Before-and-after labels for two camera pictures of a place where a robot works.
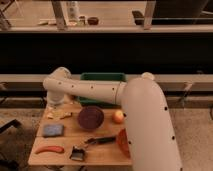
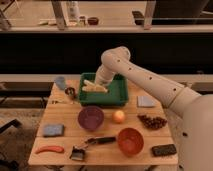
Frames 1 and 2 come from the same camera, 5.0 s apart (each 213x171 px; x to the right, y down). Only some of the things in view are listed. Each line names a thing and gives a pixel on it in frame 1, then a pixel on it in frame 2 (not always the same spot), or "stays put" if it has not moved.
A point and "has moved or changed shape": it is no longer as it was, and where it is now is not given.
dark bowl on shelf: [93, 21] stays put
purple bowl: [91, 117] stays put
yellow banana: [57, 113] has moved or changed shape
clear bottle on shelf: [73, 14] stays put
